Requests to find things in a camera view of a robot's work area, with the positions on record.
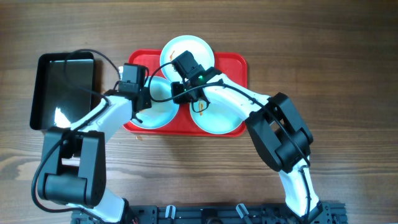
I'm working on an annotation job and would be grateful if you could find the light blue plate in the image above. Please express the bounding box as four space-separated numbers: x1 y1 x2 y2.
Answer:
131 76 179 129
160 35 215 82
190 103 243 134

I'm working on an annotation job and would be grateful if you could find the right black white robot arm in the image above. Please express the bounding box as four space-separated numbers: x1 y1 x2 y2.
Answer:
176 65 319 222

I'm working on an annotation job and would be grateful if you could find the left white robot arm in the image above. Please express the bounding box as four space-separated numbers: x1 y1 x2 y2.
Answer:
31 87 151 223

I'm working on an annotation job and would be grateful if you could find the red plastic tray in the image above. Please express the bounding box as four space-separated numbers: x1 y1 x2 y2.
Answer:
123 49 248 137

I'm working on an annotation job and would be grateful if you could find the black water tray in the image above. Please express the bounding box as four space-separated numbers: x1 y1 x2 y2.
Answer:
30 52 95 130

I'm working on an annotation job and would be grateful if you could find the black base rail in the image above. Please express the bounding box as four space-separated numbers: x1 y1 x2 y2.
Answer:
71 202 348 224

